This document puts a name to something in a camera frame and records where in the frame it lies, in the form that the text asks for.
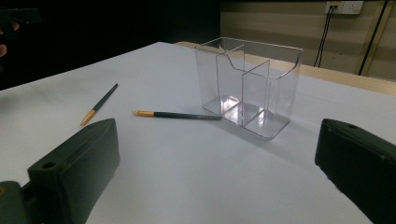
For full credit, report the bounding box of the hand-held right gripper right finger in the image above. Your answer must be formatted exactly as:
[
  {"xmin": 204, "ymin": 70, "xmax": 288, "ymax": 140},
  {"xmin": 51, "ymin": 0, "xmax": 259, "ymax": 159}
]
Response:
[{"xmin": 314, "ymin": 118, "xmax": 396, "ymax": 224}]

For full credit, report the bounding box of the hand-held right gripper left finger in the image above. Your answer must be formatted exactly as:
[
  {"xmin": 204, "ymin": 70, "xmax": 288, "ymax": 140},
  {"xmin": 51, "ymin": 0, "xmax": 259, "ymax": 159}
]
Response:
[{"xmin": 27, "ymin": 118, "xmax": 121, "ymax": 224}]

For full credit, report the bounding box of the dark pen with gold end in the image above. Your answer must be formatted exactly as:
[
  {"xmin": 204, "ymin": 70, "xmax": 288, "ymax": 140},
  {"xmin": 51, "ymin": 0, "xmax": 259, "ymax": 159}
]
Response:
[
  {"xmin": 79, "ymin": 82, "xmax": 120, "ymax": 127},
  {"xmin": 132, "ymin": 109, "xmax": 223, "ymax": 121}
]

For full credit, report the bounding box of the clear acrylic divided organizer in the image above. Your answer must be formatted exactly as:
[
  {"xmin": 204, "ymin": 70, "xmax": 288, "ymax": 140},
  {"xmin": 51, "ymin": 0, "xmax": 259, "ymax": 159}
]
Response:
[{"xmin": 194, "ymin": 36, "xmax": 304, "ymax": 140}]

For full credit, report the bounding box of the black curtain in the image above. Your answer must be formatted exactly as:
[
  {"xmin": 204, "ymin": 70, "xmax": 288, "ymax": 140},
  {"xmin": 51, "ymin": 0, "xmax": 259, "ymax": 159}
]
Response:
[{"xmin": 0, "ymin": 0, "xmax": 221, "ymax": 91}]

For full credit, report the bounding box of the beige panelled counter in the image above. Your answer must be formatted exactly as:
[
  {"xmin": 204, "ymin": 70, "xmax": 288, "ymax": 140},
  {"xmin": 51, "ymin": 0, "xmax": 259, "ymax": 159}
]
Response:
[{"xmin": 219, "ymin": 0, "xmax": 396, "ymax": 82}]

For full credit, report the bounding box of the thin black hanging cable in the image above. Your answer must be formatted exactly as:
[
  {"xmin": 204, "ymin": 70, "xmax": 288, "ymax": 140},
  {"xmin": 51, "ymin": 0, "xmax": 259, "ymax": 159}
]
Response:
[{"xmin": 358, "ymin": 0, "xmax": 390, "ymax": 77}]

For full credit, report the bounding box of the black socket cable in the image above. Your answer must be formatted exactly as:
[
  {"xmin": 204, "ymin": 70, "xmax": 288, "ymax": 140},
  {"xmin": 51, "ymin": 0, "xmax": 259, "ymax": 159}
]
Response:
[
  {"xmin": 317, "ymin": 6, "xmax": 336, "ymax": 68},
  {"xmin": 313, "ymin": 6, "xmax": 334, "ymax": 68}
]

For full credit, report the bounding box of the white wall socket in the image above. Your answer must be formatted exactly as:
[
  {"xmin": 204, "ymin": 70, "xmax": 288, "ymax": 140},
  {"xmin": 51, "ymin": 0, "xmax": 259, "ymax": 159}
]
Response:
[{"xmin": 324, "ymin": 0, "xmax": 364, "ymax": 16}]

